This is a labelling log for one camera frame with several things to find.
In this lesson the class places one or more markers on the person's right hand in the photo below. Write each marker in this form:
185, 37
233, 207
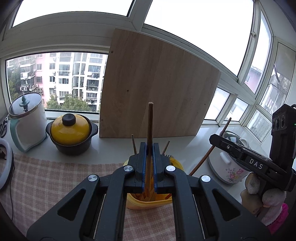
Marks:
252, 194

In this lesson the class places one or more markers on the white window frame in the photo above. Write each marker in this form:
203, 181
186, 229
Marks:
69, 34

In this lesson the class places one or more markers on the white floral rice cooker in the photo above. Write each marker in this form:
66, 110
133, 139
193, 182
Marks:
222, 166

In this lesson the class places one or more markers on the light wooden board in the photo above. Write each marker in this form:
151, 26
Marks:
157, 88

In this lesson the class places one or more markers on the brown wooden chopstick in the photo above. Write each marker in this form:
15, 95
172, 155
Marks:
150, 125
203, 160
166, 147
134, 146

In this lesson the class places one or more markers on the yellow plastic container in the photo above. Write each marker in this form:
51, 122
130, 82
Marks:
148, 205

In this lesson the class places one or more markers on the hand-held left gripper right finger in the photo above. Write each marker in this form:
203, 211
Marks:
154, 169

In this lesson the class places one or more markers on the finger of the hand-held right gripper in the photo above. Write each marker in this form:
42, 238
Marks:
226, 147

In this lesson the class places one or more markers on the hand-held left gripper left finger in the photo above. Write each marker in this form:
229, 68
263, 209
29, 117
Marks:
145, 166

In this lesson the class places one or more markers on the pink checkered cloth mat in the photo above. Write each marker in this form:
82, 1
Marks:
46, 185

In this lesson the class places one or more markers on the apartment building outside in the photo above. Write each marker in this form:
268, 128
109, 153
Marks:
69, 76

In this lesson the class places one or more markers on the black casserole pot yellow lid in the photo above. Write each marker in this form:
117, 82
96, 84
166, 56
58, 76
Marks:
69, 132

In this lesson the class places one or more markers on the white pot with glass lid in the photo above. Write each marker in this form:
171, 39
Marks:
30, 129

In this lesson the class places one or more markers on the metal fork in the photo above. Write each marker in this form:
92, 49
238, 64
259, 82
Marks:
168, 156

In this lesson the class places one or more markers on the black scissors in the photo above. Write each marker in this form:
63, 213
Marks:
3, 129

